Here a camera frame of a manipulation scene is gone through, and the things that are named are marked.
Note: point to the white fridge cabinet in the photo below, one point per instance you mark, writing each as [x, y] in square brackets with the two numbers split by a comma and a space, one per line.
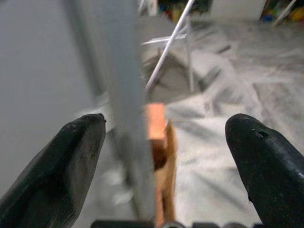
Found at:
[118, 71]

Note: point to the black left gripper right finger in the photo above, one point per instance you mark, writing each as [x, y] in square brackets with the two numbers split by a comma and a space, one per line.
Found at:
[268, 171]

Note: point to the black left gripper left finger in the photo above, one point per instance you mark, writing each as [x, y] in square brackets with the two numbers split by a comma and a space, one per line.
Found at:
[52, 175]

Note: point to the brown cardboard sheet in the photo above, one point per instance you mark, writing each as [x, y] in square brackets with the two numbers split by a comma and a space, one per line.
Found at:
[169, 166]

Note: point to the colourful toy pile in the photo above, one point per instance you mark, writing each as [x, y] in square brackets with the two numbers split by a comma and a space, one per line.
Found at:
[285, 12]
[178, 9]

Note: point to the white metal rack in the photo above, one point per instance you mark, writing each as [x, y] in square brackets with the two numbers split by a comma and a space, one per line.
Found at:
[166, 48]

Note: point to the orange brick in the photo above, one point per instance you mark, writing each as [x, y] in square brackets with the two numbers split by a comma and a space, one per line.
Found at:
[155, 123]

